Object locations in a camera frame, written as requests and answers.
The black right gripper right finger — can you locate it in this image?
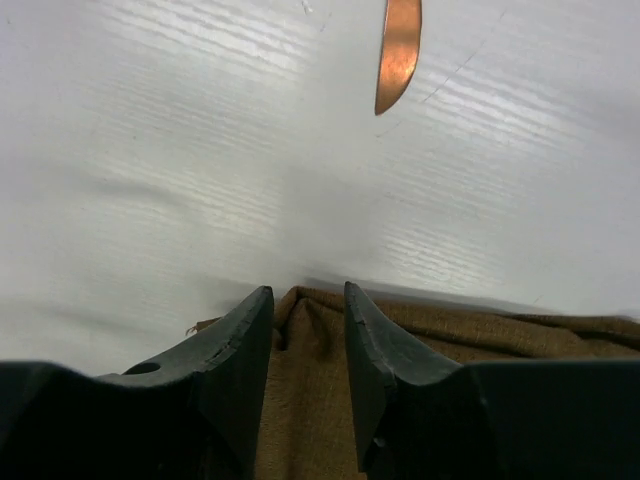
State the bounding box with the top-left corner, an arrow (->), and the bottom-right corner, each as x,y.
344,283 -> 639,479

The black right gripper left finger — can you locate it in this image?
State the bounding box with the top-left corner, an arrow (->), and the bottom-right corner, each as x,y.
1,286 -> 274,479

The brown cloth napkin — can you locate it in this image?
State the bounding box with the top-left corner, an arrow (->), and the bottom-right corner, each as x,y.
194,284 -> 640,480

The brown wooden knife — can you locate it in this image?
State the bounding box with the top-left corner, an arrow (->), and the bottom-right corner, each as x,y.
374,0 -> 423,116

